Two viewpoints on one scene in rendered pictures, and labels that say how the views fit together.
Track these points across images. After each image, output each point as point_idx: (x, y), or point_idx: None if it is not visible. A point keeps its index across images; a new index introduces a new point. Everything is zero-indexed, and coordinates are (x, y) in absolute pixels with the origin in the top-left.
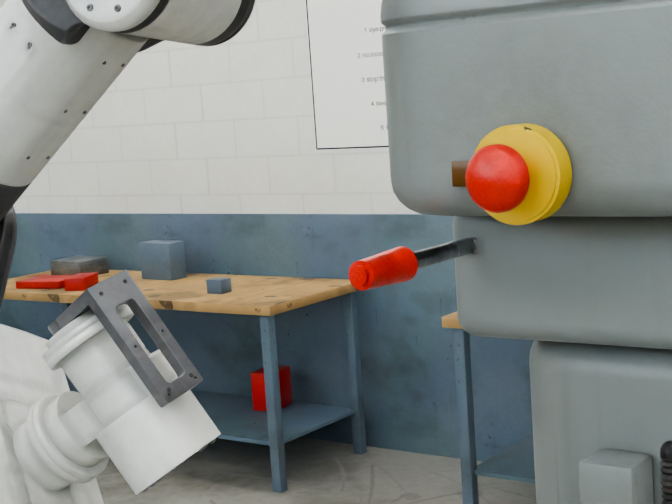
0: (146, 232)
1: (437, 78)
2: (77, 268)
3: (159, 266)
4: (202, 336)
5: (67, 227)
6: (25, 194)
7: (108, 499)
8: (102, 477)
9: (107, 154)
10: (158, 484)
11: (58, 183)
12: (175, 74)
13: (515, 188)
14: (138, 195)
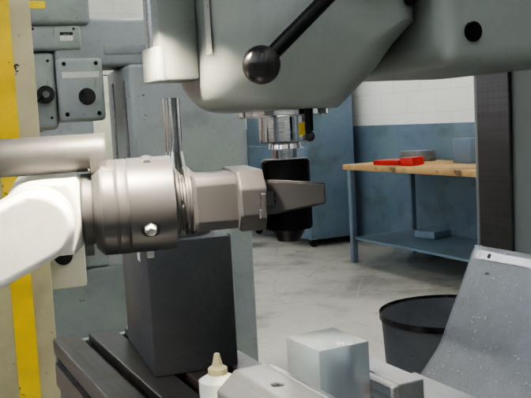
0: (462, 135)
1: None
2: (414, 155)
3: (464, 154)
4: None
5: (416, 133)
6: (393, 112)
7: (408, 296)
8: (411, 285)
9: (442, 84)
10: (444, 292)
11: (412, 104)
12: None
13: None
14: (459, 110)
